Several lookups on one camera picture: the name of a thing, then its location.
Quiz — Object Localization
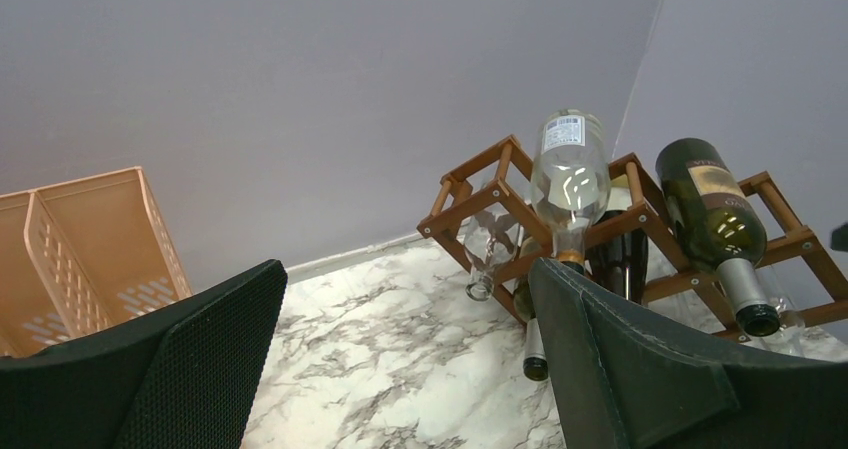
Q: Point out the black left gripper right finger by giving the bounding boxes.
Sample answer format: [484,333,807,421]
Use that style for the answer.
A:
[529,258,847,448]

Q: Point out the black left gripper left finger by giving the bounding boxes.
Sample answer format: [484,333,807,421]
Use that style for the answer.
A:
[1,260,288,448]

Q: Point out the dark green wine bottle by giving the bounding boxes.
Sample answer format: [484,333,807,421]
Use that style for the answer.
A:
[655,138,780,337]

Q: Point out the clear bottle with white label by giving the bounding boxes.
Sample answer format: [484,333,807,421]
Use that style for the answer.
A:
[530,109,611,274]

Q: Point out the green bottle silver cap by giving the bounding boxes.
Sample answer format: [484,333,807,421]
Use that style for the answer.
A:
[513,274,549,382]

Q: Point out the dark red gold-foil bottle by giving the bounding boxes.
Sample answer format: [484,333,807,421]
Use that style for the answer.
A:
[586,175,649,304]

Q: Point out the clear empty bottle left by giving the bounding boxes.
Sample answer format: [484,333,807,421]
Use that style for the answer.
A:
[463,203,521,302]

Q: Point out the brown wooden wine rack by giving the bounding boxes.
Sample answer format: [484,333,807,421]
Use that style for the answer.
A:
[417,135,847,342]

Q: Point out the orange plastic desk organizer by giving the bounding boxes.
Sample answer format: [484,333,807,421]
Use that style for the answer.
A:
[1,166,192,358]

